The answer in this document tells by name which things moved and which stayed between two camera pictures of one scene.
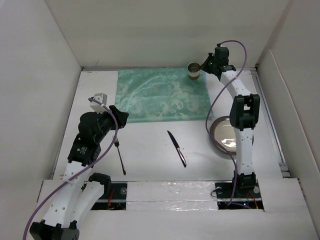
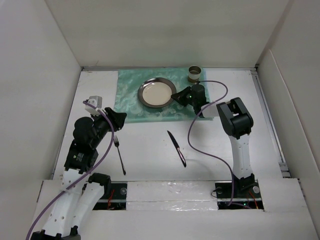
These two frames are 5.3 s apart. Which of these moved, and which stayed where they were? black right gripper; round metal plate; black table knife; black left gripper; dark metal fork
Moved: black right gripper; round metal plate
Stayed: dark metal fork; black left gripper; black table knife
